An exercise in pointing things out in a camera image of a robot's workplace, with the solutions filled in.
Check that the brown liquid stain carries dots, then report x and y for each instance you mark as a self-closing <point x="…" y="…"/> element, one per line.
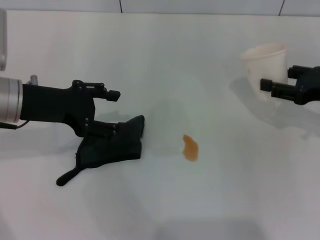
<point x="191" y="150"/>

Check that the grey left wrist connector plug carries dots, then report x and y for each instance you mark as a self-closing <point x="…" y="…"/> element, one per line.
<point x="33" y="79"/>

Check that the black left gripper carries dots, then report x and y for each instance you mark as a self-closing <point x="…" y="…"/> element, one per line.
<point x="50" y="105"/>

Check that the white paper cup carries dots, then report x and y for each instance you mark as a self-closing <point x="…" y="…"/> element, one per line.
<point x="267" y="65"/>

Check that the dark blue rag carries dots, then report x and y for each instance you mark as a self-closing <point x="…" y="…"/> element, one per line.
<point x="127" y="142"/>

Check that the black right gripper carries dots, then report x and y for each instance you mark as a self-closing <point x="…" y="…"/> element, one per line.
<point x="310" y="87"/>

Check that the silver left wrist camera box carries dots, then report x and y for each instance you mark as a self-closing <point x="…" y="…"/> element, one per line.
<point x="2" y="40"/>

